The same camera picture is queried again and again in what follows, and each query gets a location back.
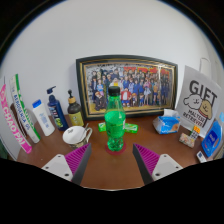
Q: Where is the white lotion bottle blue cap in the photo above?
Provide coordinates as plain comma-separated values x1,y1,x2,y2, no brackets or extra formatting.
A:
32,99,55,136

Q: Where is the blue tissue pack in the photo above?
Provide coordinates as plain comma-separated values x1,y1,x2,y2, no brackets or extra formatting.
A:
153,109,180,134

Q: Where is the framed group picture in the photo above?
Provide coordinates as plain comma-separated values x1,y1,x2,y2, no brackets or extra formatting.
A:
76,55,178,120

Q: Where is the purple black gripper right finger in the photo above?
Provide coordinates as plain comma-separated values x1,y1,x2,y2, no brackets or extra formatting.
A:
133,144,182,185

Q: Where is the blue plastic package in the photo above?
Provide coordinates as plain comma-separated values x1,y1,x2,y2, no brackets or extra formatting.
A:
201,112,224,157

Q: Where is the yellow black pump bottle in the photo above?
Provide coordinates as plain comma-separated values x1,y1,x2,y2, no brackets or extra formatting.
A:
67,90,84,126

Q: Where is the white gift paper bag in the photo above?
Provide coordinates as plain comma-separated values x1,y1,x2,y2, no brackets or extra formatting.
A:
176,58,221,137

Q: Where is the small white blue item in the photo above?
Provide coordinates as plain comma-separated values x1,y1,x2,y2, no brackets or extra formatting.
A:
196,151,207,163

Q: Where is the white blue green tall box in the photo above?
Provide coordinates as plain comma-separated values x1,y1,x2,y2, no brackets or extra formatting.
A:
9,74,40,143

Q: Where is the pink white tall box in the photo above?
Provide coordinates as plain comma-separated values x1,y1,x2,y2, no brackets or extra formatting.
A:
0,85,32,154

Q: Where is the small brown card box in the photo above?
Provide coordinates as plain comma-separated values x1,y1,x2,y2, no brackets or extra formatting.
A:
179,133,195,148

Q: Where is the dark blue pump bottle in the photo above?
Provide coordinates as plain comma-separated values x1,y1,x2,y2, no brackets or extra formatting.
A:
47,87,68,131

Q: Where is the green small packet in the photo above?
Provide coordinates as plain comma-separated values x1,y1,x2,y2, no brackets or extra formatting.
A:
125,123,138,133
98,122,106,132

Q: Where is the green small packet left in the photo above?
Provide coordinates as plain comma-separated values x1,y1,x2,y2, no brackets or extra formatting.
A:
98,122,106,132

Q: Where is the red round coaster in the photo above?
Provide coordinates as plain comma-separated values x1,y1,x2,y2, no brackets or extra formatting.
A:
105,142,126,155

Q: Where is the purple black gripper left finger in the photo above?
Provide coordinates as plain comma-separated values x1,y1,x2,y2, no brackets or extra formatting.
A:
42,143,92,185

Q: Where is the green small packet right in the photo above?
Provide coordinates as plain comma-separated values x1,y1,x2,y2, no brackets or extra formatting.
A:
125,123,138,133

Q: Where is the green plastic bottle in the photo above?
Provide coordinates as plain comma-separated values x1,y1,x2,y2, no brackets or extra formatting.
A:
104,86,126,151

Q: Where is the white ceramic mug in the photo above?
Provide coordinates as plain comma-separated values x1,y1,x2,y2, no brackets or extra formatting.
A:
62,126,92,149

